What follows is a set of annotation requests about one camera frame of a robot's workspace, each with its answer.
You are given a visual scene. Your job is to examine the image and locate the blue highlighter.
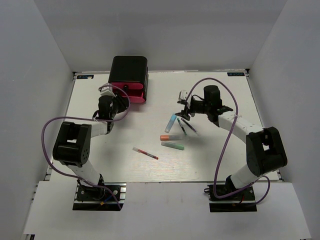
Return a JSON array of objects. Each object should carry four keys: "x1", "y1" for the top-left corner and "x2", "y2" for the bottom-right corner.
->
[{"x1": 164, "y1": 114, "x2": 177, "y2": 133}]

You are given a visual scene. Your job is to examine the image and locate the pink top drawer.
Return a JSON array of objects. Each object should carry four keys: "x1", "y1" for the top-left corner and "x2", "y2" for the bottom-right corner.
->
[{"x1": 110, "y1": 81, "x2": 144, "y2": 91}]

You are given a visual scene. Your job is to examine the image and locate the pink drawer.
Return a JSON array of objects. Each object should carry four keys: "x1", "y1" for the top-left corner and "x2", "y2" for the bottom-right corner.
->
[
  {"x1": 110, "y1": 81, "x2": 144, "y2": 91},
  {"x1": 115, "y1": 90, "x2": 146, "y2": 100},
  {"x1": 122, "y1": 96, "x2": 145, "y2": 104}
]

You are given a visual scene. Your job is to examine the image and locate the purple gel pen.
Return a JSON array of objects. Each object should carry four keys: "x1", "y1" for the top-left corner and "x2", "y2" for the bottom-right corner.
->
[{"x1": 181, "y1": 118, "x2": 200, "y2": 136}]

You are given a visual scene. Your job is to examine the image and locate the green gel pen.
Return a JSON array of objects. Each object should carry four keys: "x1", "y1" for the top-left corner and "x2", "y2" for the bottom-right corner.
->
[{"x1": 176, "y1": 118, "x2": 187, "y2": 136}]

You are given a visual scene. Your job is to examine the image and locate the orange highlighter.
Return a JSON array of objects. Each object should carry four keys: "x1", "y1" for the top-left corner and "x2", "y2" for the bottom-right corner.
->
[{"x1": 160, "y1": 134, "x2": 183, "y2": 141}]

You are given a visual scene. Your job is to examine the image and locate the green highlighter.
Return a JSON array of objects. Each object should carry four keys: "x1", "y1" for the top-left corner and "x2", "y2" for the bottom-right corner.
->
[{"x1": 161, "y1": 141, "x2": 185, "y2": 151}]

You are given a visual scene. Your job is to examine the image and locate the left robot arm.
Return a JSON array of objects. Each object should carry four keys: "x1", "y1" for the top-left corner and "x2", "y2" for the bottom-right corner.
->
[{"x1": 52, "y1": 91, "x2": 130, "y2": 200}]

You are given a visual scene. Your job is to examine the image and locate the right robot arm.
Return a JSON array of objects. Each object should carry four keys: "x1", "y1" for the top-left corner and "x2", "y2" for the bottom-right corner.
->
[{"x1": 177, "y1": 85, "x2": 288, "y2": 200}]

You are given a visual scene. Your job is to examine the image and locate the pink bottom drawer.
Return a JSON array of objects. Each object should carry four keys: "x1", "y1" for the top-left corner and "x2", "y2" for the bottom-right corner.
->
[{"x1": 122, "y1": 96, "x2": 145, "y2": 104}]

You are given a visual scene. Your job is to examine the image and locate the black drawer cabinet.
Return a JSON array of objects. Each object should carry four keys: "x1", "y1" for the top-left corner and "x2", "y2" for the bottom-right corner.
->
[{"x1": 108, "y1": 55, "x2": 149, "y2": 102}]

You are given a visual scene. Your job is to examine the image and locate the red gel pen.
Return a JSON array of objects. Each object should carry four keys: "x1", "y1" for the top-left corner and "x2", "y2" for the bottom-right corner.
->
[{"x1": 132, "y1": 147, "x2": 159, "y2": 160}]

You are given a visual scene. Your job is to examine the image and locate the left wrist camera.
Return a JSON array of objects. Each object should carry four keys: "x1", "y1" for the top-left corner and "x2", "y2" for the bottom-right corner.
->
[{"x1": 98, "y1": 85, "x2": 115, "y2": 97}]

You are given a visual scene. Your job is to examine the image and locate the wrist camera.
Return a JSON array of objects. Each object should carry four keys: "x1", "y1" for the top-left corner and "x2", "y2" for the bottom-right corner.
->
[
  {"x1": 177, "y1": 90, "x2": 191, "y2": 105},
  {"x1": 98, "y1": 85, "x2": 115, "y2": 97}
]

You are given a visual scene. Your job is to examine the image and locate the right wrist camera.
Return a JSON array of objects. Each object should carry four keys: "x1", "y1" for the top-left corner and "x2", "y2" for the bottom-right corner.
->
[{"x1": 177, "y1": 90, "x2": 191, "y2": 105}]

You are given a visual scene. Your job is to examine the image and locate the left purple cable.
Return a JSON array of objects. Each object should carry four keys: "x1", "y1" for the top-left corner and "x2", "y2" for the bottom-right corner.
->
[{"x1": 41, "y1": 84, "x2": 131, "y2": 210}]

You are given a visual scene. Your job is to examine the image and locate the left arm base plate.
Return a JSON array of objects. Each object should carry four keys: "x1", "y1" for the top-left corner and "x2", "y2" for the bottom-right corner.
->
[{"x1": 72, "y1": 183, "x2": 127, "y2": 212}]

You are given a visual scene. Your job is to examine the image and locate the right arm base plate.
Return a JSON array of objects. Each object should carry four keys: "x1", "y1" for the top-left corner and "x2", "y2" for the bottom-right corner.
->
[{"x1": 203, "y1": 184, "x2": 257, "y2": 213}]

